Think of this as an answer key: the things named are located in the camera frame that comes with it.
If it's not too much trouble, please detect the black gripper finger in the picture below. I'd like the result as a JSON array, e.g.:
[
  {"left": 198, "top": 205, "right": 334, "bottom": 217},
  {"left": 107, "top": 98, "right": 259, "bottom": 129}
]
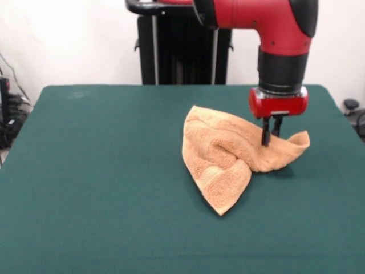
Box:
[
  {"left": 271, "top": 113, "right": 284, "bottom": 137},
  {"left": 261, "top": 116, "right": 272, "bottom": 147}
]

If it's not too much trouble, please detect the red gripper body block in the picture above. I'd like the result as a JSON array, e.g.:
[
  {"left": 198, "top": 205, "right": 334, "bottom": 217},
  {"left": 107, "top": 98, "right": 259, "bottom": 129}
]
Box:
[{"left": 248, "top": 87, "right": 310, "bottom": 119}]

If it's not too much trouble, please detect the orange terry towel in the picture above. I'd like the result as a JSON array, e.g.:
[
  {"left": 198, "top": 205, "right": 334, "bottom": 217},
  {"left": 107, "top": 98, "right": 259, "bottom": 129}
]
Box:
[{"left": 181, "top": 104, "right": 311, "bottom": 217}]

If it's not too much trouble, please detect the dark green table cloth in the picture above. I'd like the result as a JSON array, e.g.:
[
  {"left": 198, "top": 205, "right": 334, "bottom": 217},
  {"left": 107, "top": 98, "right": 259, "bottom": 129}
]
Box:
[{"left": 0, "top": 83, "right": 365, "bottom": 274}]

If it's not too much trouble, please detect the black electronics box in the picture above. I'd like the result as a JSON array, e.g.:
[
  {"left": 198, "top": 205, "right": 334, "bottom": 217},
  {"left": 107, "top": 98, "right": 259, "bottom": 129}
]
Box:
[{"left": 0, "top": 76, "right": 13, "bottom": 150}]

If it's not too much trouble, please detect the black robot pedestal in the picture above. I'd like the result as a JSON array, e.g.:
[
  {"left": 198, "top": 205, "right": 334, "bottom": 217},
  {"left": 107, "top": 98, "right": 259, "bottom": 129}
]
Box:
[{"left": 124, "top": 0, "right": 235, "bottom": 86}]

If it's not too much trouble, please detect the grey wall cable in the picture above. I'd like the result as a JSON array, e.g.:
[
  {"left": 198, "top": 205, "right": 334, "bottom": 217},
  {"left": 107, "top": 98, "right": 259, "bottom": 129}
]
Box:
[{"left": 0, "top": 53, "right": 33, "bottom": 104}]

